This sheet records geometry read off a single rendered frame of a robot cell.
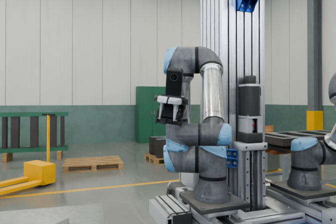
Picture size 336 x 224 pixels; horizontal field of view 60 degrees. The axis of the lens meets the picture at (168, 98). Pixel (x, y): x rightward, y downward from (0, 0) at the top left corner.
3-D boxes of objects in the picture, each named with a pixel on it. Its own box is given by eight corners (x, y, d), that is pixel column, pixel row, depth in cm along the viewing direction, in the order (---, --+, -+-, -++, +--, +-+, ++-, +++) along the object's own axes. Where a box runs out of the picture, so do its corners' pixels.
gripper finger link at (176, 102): (177, 123, 68) (180, 120, 78) (180, 98, 68) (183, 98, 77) (164, 121, 69) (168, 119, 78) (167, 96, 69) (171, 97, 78)
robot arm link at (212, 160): (228, 178, 117) (228, 144, 118) (195, 177, 119) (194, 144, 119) (225, 171, 129) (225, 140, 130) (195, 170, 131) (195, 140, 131)
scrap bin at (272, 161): (279, 169, 614) (279, 142, 615) (267, 172, 588) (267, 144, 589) (255, 164, 664) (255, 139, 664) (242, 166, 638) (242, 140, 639)
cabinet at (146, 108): (139, 143, 991) (139, 86, 993) (135, 141, 1037) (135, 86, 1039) (166, 141, 1025) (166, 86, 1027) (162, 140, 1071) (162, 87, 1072)
